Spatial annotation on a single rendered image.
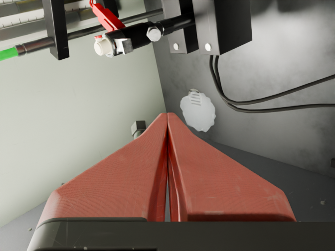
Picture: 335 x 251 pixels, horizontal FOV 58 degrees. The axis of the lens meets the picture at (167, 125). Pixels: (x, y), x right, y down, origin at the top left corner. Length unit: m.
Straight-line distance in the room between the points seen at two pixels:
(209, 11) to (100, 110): 0.37
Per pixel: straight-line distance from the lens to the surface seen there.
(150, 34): 0.37
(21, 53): 0.53
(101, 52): 0.36
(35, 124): 0.64
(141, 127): 0.35
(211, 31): 0.43
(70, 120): 0.67
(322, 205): 0.56
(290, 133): 0.60
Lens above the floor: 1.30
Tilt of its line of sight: 34 degrees down
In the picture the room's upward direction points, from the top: 120 degrees counter-clockwise
